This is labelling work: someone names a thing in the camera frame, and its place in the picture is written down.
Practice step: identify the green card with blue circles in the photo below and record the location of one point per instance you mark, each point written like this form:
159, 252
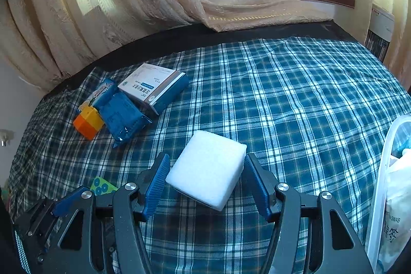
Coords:
102, 186

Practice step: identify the orange and yellow block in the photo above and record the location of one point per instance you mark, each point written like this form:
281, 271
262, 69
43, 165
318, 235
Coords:
88, 124

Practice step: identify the beige lace curtain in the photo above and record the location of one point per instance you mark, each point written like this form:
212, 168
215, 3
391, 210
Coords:
96, 4

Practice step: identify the blue plaid bedsheet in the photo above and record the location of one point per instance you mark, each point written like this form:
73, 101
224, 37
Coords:
289, 100

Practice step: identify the white and blue medicine box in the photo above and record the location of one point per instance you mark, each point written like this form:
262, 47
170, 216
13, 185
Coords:
151, 84

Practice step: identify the white foam sponge block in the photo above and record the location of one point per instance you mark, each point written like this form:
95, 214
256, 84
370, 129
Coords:
205, 165

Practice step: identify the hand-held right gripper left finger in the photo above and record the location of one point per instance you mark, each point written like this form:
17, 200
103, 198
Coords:
155, 187

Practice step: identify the blue noodle packet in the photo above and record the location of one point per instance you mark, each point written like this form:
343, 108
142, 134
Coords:
104, 91

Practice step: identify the dark blue plastic packet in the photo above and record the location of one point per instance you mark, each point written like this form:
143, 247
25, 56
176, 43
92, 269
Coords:
123, 116

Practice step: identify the black mattress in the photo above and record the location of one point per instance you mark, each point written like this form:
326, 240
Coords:
224, 33

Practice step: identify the clear plastic container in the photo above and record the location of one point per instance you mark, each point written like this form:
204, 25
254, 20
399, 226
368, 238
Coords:
380, 197

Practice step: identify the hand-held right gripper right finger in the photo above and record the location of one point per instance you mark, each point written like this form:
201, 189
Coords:
258, 187

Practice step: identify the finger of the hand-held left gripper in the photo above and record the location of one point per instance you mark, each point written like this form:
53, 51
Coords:
65, 205
43, 214

